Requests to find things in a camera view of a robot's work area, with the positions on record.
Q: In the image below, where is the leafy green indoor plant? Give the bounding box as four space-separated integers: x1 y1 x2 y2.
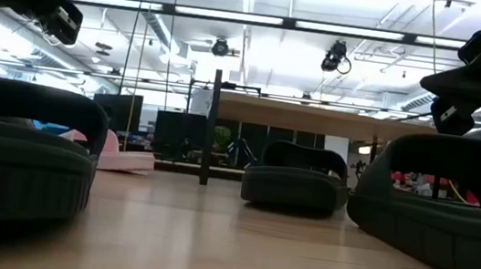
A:
212 124 234 155

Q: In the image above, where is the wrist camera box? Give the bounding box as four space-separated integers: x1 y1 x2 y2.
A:
42 0 87 47
427 96 479 139

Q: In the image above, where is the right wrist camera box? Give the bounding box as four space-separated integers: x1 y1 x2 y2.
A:
427 96 479 139

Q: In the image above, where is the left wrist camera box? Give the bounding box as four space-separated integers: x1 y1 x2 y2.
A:
42 0 87 47

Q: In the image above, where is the black overhead camera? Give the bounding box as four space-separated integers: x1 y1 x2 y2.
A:
319 37 356 78

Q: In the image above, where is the black hanging cable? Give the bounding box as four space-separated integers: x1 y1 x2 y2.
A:
117 0 150 98

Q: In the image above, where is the round black ceiling fixture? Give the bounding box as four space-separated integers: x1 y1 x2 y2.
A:
210 36 232 59

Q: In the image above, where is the black aluminium rig frame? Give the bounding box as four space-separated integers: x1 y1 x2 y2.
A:
67 0 468 53

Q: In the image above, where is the black computer monitor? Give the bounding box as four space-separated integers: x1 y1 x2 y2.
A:
89 89 145 136

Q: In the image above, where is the wooden shelf with black legs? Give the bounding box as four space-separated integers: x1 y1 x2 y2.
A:
197 68 442 214

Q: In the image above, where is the black partition panel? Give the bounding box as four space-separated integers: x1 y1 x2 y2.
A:
151 109 210 164

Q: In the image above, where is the black slide sandal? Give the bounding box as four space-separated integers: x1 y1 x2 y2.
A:
238 135 356 218
337 123 481 269
0 77 114 241

